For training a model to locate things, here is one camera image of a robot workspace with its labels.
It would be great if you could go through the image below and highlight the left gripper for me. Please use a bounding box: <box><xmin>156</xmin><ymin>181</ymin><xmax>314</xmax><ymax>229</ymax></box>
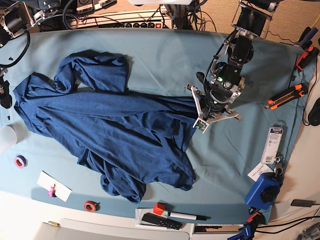
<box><xmin>185</xmin><ymin>84</ymin><xmax>242</xmax><ymax>125</ymax></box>

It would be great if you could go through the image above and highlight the blue t-shirt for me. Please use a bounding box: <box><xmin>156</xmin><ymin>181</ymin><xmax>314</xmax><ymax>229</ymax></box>
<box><xmin>13</xmin><ymin>50</ymin><xmax>198</xmax><ymax>204</ymax></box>

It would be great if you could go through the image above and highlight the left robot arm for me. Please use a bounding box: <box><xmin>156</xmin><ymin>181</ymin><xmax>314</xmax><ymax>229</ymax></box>
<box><xmin>185</xmin><ymin>0</ymin><xmax>279</xmax><ymax>132</ymax></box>

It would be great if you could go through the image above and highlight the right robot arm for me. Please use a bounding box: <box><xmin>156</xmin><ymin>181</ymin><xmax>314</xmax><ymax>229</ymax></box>
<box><xmin>0</xmin><ymin>0</ymin><xmax>62</xmax><ymax>109</ymax></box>

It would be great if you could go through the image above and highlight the translucent plastic cup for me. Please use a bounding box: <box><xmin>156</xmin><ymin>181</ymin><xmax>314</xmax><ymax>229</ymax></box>
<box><xmin>0</xmin><ymin>125</ymin><xmax>17</xmax><ymax>154</ymax></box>

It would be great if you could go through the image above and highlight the purple tape roll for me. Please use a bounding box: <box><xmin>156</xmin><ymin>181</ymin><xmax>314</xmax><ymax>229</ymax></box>
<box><xmin>14</xmin><ymin>155</ymin><xmax>27</xmax><ymax>169</ymax></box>

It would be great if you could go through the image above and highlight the blister pack with tool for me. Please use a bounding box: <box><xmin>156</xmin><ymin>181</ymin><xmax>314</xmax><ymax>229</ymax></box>
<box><xmin>260</xmin><ymin>121</ymin><xmax>285</xmax><ymax>164</ymax></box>

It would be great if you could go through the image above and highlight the white paper card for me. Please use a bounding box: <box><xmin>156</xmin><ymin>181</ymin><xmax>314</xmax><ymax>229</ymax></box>
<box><xmin>247</xmin><ymin>163</ymin><xmax>274</xmax><ymax>182</ymax></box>

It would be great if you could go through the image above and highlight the orange black utility knife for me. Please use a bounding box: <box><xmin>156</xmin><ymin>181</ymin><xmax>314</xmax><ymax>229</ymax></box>
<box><xmin>264</xmin><ymin>83</ymin><xmax>308</xmax><ymax>110</ymax></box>

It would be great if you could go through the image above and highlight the blue box with black knob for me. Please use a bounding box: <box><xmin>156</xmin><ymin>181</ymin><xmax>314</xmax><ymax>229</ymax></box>
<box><xmin>244</xmin><ymin>172</ymin><xmax>283</xmax><ymax>210</ymax></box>

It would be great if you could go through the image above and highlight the black computer mouse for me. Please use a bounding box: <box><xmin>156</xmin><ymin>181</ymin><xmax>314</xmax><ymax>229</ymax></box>
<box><xmin>307</xmin><ymin>98</ymin><xmax>320</xmax><ymax>127</ymax></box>

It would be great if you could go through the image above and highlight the white card with pink clip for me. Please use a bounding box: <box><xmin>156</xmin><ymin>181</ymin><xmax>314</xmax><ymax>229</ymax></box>
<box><xmin>37</xmin><ymin>171</ymin><xmax>72</xmax><ymax>202</ymax></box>

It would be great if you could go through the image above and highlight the orange black clamp right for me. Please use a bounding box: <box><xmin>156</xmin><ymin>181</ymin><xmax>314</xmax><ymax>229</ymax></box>
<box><xmin>295</xmin><ymin>45</ymin><xmax>320</xmax><ymax>72</ymax></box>

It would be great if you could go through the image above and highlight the white black marker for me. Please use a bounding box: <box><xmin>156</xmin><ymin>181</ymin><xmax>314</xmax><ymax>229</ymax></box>
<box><xmin>168</xmin><ymin>211</ymin><xmax>209</xmax><ymax>221</ymax></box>

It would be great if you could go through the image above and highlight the red cube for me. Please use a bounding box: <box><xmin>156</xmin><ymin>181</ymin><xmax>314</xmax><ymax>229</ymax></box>
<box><xmin>153</xmin><ymin>202</ymin><xmax>166</xmax><ymax>216</ymax></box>

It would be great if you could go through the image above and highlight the blue black clamp top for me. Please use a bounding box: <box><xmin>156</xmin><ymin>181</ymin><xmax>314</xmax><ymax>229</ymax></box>
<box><xmin>293</xmin><ymin>26</ymin><xmax>318</xmax><ymax>48</ymax></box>

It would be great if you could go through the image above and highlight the orange clamp bottom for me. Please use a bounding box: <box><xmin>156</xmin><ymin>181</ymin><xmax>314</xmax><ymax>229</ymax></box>
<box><xmin>247</xmin><ymin>212</ymin><xmax>262</xmax><ymax>223</ymax></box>

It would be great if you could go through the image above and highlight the black remote control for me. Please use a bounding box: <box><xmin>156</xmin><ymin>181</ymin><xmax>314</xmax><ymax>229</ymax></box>
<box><xmin>142</xmin><ymin>213</ymin><xmax>183</xmax><ymax>230</ymax></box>

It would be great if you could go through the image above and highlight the blue clamp bottom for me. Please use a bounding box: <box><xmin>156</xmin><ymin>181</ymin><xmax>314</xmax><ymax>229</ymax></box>
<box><xmin>227</xmin><ymin>224</ymin><xmax>254</xmax><ymax>240</ymax></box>

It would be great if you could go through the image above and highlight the black small device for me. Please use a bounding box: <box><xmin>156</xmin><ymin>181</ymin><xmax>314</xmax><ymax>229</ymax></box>
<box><xmin>290</xmin><ymin>199</ymin><xmax>314</xmax><ymax>208</ymax></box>

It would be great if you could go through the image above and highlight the red tape roll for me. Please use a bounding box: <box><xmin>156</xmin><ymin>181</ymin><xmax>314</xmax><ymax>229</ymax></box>
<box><xmin>83</xmin><ymin>200</ymin><xmax>100</xmax><ymax>213</ymax></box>

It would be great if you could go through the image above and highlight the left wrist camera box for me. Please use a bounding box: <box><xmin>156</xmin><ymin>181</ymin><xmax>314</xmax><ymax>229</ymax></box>
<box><xmin>192</xmin><ymin>117</ymin><xmax>210</xmax><ymax>134</ymax></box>

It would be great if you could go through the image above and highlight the power strip with red switch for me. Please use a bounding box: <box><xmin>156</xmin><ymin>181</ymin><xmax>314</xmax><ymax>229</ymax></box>
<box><xmin>67</xmin><ymin>6</ymin><xmax>174</xmax><ymax>29</ymax></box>

